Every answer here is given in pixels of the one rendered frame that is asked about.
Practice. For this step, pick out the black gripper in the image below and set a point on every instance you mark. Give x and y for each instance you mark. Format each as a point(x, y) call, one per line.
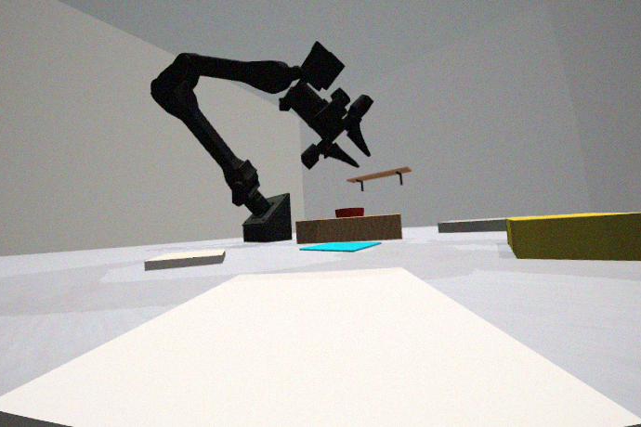
point(350, 123)

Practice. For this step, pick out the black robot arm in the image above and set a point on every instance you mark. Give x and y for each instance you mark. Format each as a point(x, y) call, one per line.
point(172, 90)

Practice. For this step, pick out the red cup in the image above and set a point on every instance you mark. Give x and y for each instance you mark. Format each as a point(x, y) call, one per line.
point(349, 212)

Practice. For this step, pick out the cream flat block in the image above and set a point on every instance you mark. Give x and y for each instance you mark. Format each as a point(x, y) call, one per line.
point(487, 225)

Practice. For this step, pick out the brown wooden block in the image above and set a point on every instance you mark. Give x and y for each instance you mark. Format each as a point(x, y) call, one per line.
point(349, 229)

